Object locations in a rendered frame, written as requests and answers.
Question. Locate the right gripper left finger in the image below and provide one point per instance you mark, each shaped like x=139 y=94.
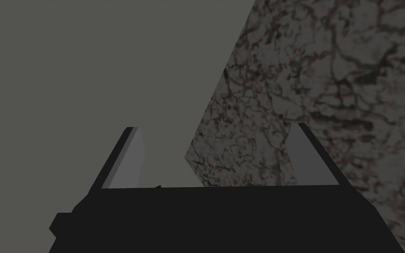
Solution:
x=124 y=164

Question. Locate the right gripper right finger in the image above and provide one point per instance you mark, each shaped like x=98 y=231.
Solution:
x=311 y=162

